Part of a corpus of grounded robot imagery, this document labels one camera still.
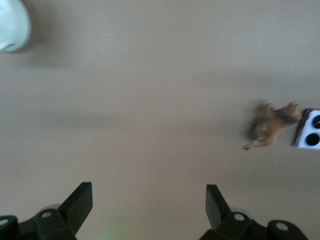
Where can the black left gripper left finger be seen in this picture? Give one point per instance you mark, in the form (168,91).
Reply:
(75,207)

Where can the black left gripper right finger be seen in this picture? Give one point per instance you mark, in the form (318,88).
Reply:
(217,210)

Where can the brown lion statue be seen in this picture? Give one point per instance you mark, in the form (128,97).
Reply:
(272,125)

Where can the lavender flip phone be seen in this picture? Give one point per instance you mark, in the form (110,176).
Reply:
(306,130)

